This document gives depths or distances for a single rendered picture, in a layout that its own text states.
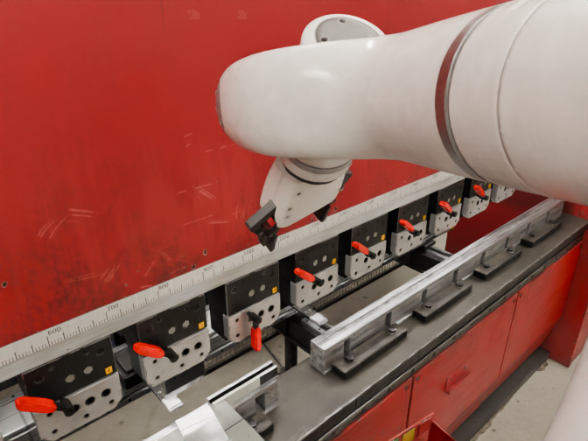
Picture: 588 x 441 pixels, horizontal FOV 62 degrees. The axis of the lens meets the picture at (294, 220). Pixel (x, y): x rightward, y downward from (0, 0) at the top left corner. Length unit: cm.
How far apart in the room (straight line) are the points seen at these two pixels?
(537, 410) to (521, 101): 271
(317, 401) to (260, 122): 114
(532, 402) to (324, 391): 164
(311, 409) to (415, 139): 119
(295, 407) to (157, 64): 96
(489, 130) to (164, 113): 70
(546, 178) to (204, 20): 74
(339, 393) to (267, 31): 98
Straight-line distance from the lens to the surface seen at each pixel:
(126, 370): 136
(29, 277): 86
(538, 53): 21
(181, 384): 118
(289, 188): 55
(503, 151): 22
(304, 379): 150
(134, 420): 269
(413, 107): 27
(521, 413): 283
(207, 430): 122
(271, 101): 37
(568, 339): 311
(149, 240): 91
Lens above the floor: 191
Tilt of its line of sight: 26 degrees down
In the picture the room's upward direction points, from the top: straight up
